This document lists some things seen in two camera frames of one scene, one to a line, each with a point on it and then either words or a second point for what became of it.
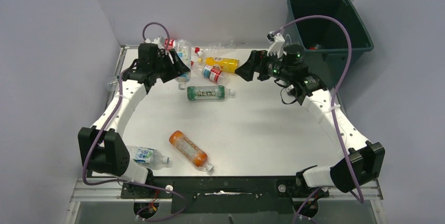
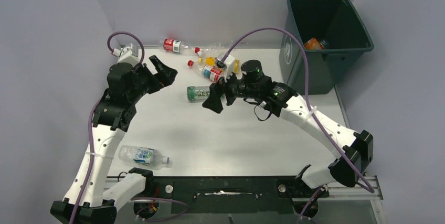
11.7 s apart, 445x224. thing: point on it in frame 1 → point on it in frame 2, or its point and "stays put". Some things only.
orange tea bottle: (195, 154) → (313, 44)
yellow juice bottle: (230, 65) stays put
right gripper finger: (257, 62) → (214, 102)
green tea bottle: (209, 93) stays put
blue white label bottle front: (148, 158) stays put
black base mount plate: (226, 194) stays put
